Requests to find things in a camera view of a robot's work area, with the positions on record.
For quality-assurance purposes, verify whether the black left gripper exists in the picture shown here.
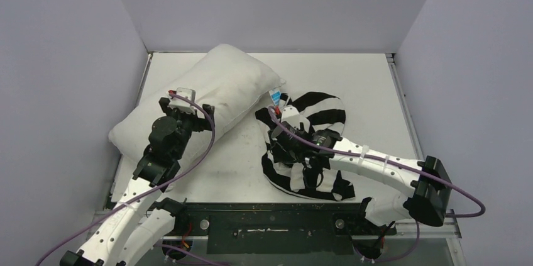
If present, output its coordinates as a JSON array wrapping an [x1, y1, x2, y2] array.
[[161, 99, 213, 160]]

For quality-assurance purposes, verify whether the black white striped pillowcase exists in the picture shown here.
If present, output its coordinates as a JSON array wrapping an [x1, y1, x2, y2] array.
[[255, 91, 355, 201]]

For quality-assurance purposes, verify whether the white pillow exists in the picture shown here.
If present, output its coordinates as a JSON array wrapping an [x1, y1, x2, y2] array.
[[108, 44, 285, 162]]

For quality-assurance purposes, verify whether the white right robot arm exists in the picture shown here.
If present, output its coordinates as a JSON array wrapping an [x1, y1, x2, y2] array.
[[270, 127, 451, 233]]

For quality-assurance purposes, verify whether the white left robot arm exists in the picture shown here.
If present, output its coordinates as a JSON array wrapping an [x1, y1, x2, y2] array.
[[59, 94, 216, 265]]

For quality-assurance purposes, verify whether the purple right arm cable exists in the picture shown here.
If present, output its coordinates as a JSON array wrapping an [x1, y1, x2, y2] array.
[[272, 101, 487, 219]]

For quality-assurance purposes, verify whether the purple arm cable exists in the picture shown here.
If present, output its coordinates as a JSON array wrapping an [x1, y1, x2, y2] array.
[[36, 93, 217, 266], [272, 101, 487, 219]]

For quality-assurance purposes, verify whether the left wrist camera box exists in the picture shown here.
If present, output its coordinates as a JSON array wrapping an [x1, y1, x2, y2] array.
[[168, 88, 196, 110]]

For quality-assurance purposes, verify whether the black metal base rail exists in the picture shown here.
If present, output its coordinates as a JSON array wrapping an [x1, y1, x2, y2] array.
[[90, 201, 461, 266]]

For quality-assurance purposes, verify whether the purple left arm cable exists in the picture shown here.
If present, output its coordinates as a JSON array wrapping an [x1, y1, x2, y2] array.
[[36, 93, 217, 266]]

